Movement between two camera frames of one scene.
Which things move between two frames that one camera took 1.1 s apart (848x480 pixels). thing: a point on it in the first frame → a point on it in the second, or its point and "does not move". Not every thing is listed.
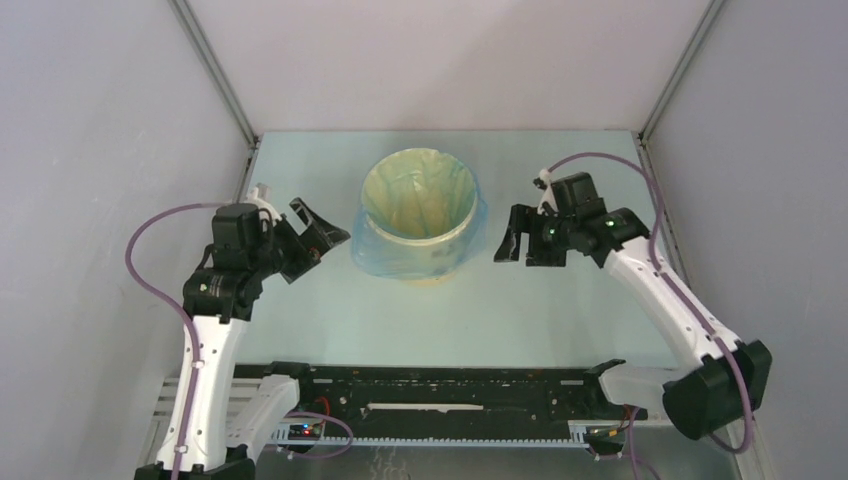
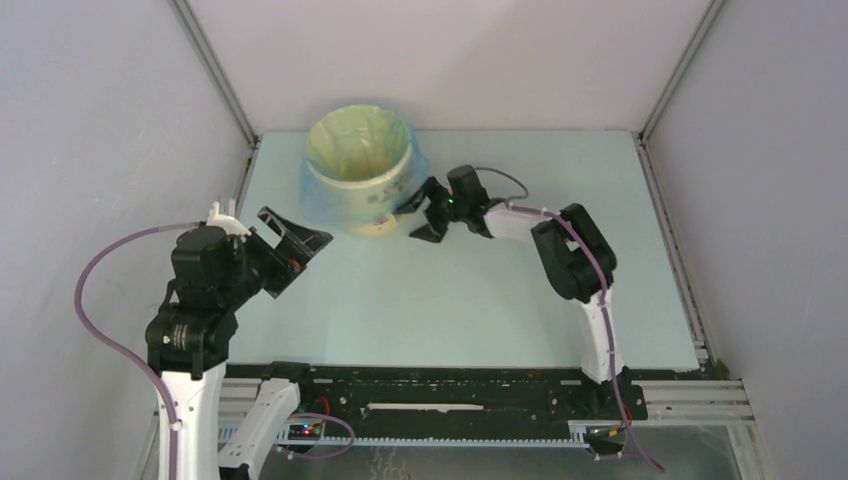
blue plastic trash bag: (422, 214) → (360, 162)
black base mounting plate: (382, 402) does not move
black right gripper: (520, 221) → (432, 187)
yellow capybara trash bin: (420, 207) → (363, 146)
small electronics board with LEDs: (306, 432) does not move
